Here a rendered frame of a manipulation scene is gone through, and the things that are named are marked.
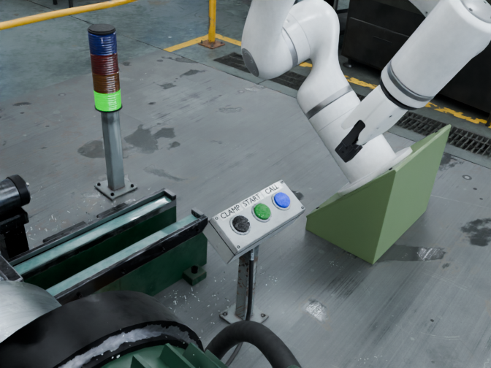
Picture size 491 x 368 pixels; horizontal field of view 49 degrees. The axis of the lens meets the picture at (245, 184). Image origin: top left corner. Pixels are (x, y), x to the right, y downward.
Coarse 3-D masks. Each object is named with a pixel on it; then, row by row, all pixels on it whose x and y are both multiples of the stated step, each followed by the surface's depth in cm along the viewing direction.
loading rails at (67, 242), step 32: (160, 192) 117; (96, 224) 107; (128, 224) 109; (160, 224) 117; (192, 224) 108; (32, 256) 99; (64, 256) 101; (96, 256) 107; (128, 256) 99; (160, 256) 105; (192, 256) 113; (64, 288) 93; (96, 288) 96; (128, 288) 102; (160, 288) 109
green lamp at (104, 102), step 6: (120, 90) 125; (96, 96) 123; (102, 96) 122; (108, 96) 123; (114, 96) 123; (120, 96) 125; (96, 102) 124; (102, 102) 123; (108, 102) 123; (114, 102) 124; (120, 102) 126; (96, 108) 125; (102, 108) 124; (108, 108) 124; (114, 108) 125
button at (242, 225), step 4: (236, 216) 87; (240, 216) 87; (232, 220) 86; (236, 220) 86; (240, 220) 86; (244, 220) 87; (232, 224) 86; (236, 224) 86; (240, 224) 86; (244, 224) 86; (248, 224) 87; (236, 228) 85; (240, 228) 86; (244, 228) 86; (248, 228) 86
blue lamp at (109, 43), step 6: (90, 36) 116; (96, 36) 115; (102, 36) 115; (108, 36) 115; (114, 36) 117; (90, 42) 117; (96, 42) 116; (102, 42) 116; (108, 42) 116; (114, 42) 117; (90, 48) 118; (96, 48) 116; (102, 48) 116; (108, 48) 117; (114, 48) 118; (96, 54) 117; (102, 54) 117; (108, 54) 117
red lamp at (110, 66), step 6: (90, 54) 119; (114, 54) 119; (96, 60) 118; (102, 60) 118; (108, 60) 118; (114, 60) 119; (96, 66) 119; (102, 66) 118; (108, 66) 119; (114, 66) 120; (96, 72) 120; (102, 72) 119; (108, 72) 119; (114, 72) 120
